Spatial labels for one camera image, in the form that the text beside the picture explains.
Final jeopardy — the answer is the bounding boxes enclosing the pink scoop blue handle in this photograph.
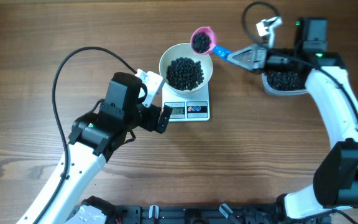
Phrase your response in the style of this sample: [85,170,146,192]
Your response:
[190,26,232,61]

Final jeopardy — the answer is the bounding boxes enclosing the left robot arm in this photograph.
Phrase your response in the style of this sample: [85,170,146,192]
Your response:
[19,70,172,223]

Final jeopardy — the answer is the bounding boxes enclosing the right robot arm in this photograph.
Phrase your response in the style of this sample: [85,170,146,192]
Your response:
[226,16,358,222]

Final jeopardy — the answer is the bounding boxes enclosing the white digital kitchen scale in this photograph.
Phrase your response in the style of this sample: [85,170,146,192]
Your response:
[162,84,210,122]

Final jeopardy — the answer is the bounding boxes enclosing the black beans in bowl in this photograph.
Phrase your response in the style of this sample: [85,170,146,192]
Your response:
[166,57,204,91]

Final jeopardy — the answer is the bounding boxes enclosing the white round bowl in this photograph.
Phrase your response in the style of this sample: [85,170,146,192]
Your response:
[159,43,213,95]

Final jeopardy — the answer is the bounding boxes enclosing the clear plastic container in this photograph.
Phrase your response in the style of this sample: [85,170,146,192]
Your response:
[262,73,308,96]

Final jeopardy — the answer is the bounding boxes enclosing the right black camera cable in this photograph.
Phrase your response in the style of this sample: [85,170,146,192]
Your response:
[241,1,358,224]

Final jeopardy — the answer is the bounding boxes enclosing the black camera cable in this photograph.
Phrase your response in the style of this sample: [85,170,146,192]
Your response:
[31,46,138,224]
[241,1,358,224]

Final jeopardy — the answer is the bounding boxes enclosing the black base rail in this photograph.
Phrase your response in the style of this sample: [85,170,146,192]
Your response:
[73,195,332,224]

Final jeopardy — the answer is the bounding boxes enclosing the left black camera cable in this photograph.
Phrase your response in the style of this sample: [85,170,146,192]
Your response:
[31,46,138,224]

